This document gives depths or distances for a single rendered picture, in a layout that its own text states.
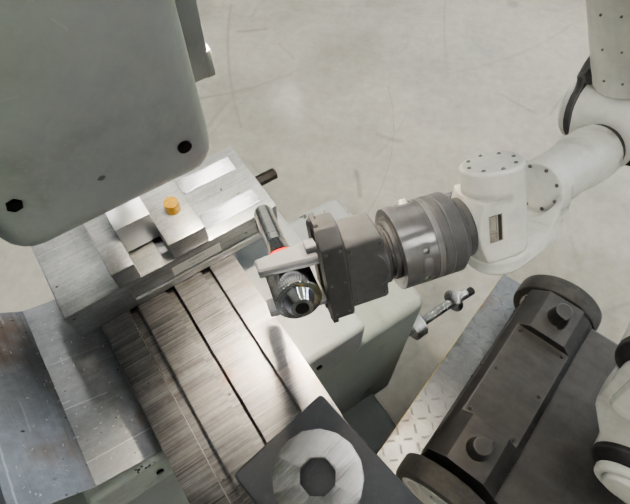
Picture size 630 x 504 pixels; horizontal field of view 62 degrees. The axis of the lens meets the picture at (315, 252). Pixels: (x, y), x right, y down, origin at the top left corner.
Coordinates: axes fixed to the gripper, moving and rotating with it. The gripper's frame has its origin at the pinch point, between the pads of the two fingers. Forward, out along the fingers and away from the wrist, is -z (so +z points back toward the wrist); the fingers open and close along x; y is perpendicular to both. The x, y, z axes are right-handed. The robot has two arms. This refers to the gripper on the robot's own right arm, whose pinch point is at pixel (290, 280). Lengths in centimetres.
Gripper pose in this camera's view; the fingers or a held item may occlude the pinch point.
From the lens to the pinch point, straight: 53.7
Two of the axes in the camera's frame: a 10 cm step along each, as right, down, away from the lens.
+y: -2.8, -5.5, 7.9
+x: 1.6, 7.8, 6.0
